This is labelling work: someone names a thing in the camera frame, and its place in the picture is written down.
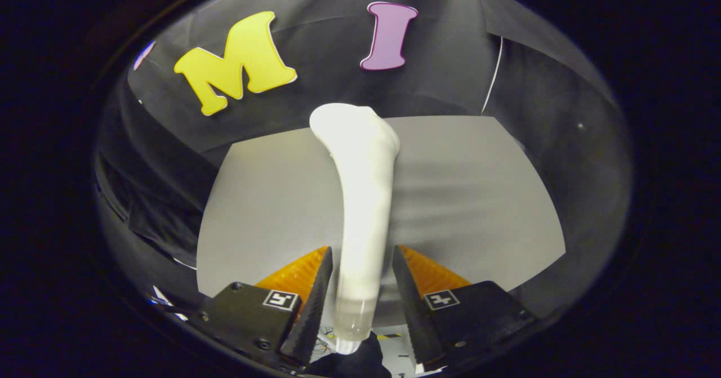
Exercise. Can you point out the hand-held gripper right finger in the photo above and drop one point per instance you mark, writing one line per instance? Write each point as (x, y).
(411, 310)

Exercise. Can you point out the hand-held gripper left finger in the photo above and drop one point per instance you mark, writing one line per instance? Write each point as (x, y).
(315, 310)

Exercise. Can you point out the black suit jacket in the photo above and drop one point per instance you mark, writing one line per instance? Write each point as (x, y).
(158, 209)

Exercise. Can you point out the dark cloth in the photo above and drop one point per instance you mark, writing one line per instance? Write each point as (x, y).
(352, 364)

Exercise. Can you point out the grey cabinet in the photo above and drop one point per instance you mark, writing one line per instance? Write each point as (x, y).
(479, 198)

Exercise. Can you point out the black backdrop cloth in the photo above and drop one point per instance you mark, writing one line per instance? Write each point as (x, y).
(326, 57)

